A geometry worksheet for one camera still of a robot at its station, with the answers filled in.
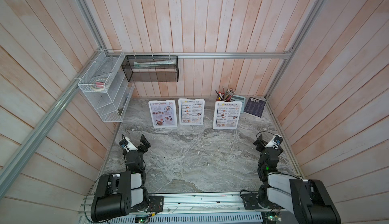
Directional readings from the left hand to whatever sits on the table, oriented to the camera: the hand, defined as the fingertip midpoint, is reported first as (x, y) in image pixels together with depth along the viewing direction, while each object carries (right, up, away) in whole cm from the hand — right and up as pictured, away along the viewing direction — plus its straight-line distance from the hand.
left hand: (138, 139), depth 87 cm
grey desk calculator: (+68, +26, +28) cm, 78 cm away
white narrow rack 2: (+30, +8, +16) cm, 35 cm away
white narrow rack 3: (+47, +13, +8) cm, 49 cm away
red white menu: (+13, +15, +8) cm, 21 cm away
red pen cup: (+55, +27, +17) cm, 63 cm away
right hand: (+76, +2, -1) cm, 76 cm away
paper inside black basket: (+1, +45, +3) cm, 45 cm away
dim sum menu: (+31, +16, +8) cm, 36 cm away
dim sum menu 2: (+55, +14, +7) cm, 57 cm away
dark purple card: (+80, +20, +27) cm, 86 cm away
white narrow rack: (+17, +23, +3) cm, 28 cm away
